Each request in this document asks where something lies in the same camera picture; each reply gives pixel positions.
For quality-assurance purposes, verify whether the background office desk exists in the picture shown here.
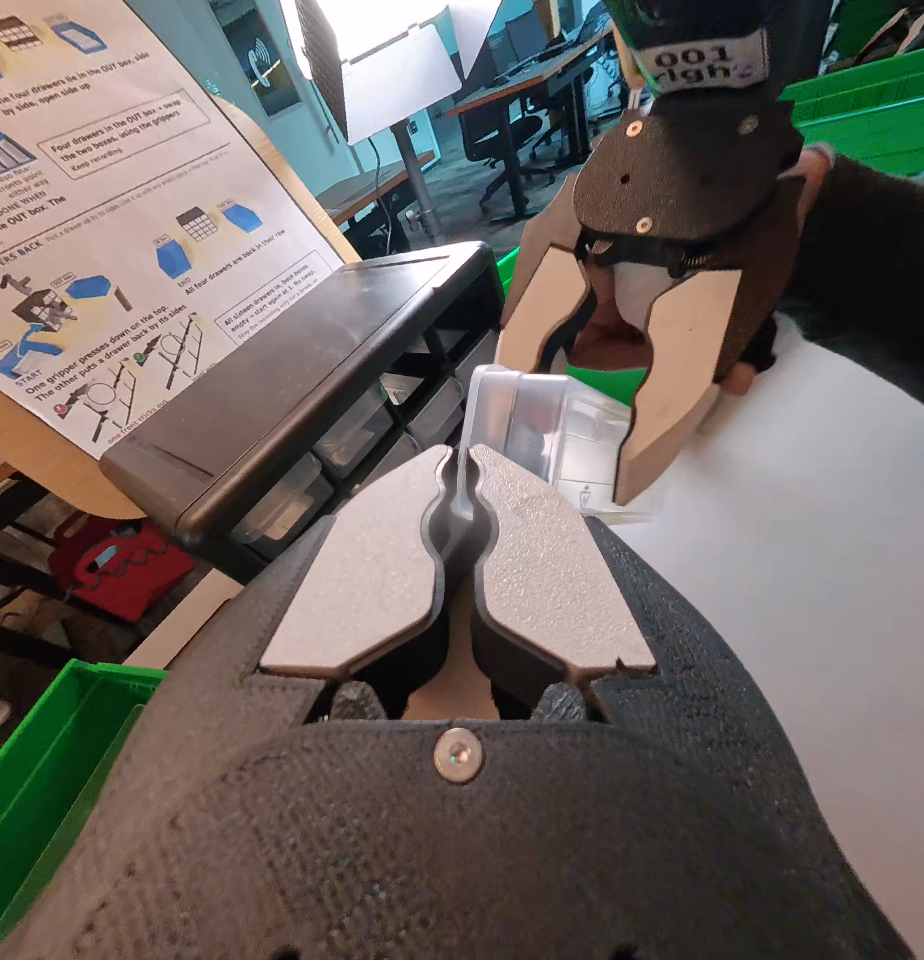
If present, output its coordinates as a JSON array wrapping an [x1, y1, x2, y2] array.
[[447, 22, 616, 219]]

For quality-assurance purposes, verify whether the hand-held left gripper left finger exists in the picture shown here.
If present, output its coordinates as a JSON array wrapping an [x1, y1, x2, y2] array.
[[259, 444, 454, 676]]

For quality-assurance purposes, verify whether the metal light stand pole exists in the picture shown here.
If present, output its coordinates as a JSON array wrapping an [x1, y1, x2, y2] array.
[[390, 123, 444, 243]]

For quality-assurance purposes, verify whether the person's right forearm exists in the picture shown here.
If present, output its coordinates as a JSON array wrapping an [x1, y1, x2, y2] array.
[[762, 146, 924, 410]]

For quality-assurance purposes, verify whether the white softbox light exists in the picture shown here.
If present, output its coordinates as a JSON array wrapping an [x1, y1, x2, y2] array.
[[282, 0, 504, 147]]

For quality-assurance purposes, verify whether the green plastic bin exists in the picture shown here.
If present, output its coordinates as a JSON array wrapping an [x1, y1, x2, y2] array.
[[0, 660, 166, 935], [495, 45, 924, 402]]

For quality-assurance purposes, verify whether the person's right hand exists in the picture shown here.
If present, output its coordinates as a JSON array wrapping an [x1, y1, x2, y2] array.
[[579, 298, 652, 371]]

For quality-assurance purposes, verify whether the black drawer cabinet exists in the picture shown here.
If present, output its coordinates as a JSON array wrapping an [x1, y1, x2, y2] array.
[[100, 241, 505, 586]]

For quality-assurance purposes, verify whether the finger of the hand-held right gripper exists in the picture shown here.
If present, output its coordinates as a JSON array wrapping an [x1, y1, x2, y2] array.
[[499, 191, 620, 376], [614, 266, 744, 507]]

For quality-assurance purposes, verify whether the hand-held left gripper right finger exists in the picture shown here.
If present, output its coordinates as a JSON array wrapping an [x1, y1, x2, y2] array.
[[469, 444, 658, 685]]

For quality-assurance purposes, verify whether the printed instruction poster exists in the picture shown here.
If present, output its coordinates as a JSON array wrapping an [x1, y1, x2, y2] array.
[[0, 0, 343, 460]]

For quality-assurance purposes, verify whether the red bag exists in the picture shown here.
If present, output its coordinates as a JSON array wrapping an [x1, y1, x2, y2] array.
[[48, 517, 196, 622]]

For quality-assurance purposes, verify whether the wooden poster board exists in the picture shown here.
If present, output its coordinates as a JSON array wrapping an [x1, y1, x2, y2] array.
[[0, 93, 361, 519]]

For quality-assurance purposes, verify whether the clear plastic drawer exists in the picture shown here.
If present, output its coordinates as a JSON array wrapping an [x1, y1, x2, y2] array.
[[447, 363, 658, 526]]

